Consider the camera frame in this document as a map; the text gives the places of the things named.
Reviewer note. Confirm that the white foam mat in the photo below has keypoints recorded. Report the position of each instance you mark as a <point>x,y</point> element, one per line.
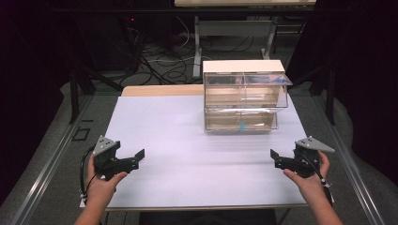
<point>187,162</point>

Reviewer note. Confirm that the small blue tab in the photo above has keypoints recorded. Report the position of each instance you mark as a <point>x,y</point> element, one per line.
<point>242,126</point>

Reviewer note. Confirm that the person's left hand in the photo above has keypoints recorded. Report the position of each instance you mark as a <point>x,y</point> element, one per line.
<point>101,189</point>

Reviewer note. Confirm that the person's right hand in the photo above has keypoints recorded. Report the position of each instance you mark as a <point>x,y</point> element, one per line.
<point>309,186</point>

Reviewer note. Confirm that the white background desk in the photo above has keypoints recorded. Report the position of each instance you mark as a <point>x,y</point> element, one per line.
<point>233,28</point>

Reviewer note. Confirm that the dark equipment with red light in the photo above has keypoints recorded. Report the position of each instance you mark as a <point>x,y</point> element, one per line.
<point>125,31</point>

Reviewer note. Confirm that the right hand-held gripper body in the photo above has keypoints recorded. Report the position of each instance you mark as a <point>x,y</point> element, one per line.
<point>305,161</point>

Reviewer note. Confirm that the clear drawer box white top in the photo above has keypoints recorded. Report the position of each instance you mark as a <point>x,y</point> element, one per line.
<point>244,67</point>

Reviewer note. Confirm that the black metal stand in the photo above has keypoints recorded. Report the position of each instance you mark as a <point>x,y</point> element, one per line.
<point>329,93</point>
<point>74,93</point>

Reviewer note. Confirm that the metal floor rail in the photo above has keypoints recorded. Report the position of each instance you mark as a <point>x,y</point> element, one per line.
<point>43,168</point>
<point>347,168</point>

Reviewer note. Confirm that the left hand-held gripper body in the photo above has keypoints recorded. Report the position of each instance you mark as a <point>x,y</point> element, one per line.
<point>110,161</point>

